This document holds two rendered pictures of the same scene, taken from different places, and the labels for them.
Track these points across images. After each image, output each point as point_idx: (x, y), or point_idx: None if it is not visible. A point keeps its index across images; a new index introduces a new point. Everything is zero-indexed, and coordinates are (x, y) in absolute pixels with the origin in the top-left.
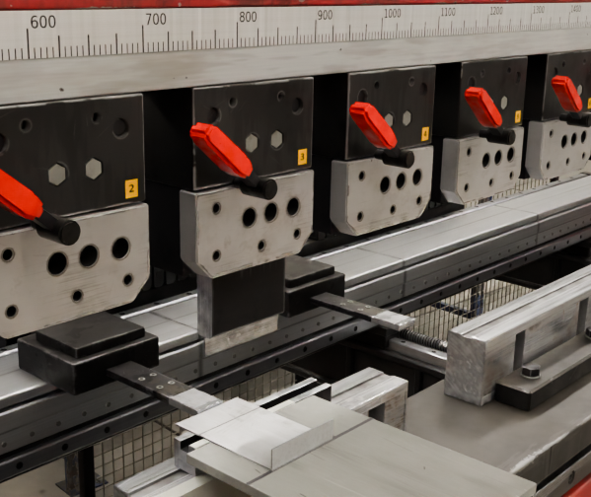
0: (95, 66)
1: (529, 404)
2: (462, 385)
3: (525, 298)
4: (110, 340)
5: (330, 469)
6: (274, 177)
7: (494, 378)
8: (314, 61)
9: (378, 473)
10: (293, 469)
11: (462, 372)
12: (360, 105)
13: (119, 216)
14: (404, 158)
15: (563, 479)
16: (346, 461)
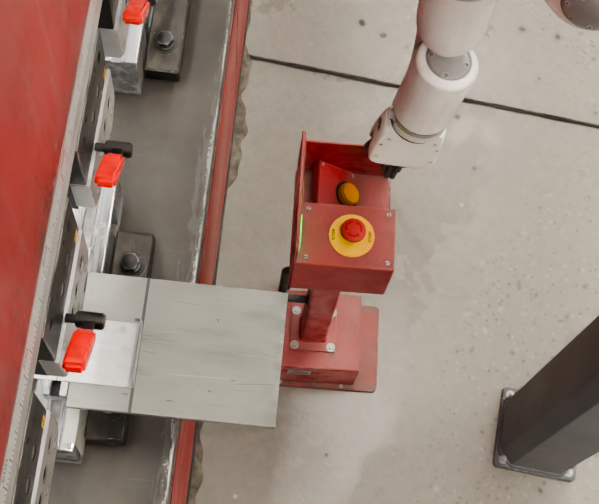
0: (19, 430)
1: (178, 78)
2: (119, 86)
3: None
4: None
5: (165, 361)
6: (73, 275)
7: (141, 65)
8: (65, 189)
9: (195, 345)
10: (144, 377)
11: (117, 79)
12: (104, 179)
13: (46, 440)
14: (129, 156)
15: (219, 114)
16: (169, 345)
